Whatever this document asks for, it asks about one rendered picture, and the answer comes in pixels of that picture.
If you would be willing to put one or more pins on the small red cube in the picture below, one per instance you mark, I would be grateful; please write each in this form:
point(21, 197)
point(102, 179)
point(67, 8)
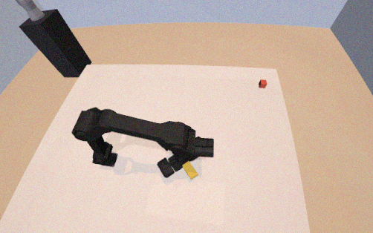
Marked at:
point(262, 83)

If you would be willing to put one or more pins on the yellow bar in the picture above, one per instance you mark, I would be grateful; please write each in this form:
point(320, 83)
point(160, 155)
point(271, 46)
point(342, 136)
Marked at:
point(189, 169)

